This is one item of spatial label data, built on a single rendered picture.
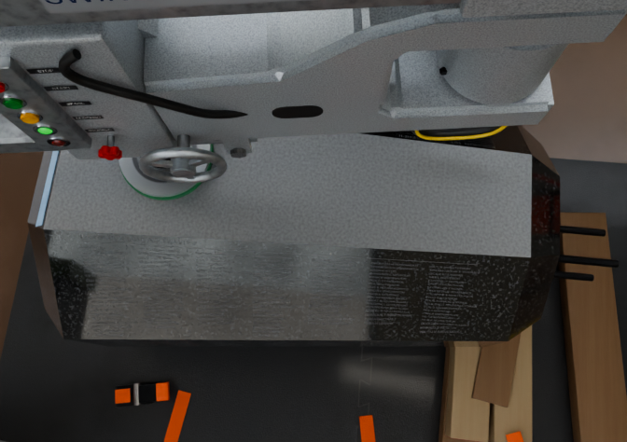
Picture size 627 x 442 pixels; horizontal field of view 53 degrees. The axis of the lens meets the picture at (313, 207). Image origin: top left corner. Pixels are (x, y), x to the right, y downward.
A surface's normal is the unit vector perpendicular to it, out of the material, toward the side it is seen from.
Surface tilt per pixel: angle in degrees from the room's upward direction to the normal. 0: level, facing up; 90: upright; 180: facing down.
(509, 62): 90
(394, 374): 0
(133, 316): 45
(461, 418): 0
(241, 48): 4
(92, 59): 90
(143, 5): 90
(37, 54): 90
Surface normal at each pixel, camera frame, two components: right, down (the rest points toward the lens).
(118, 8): 0.04, 0.96
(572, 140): -0.03, -0.27
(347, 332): -0.07, 0.48
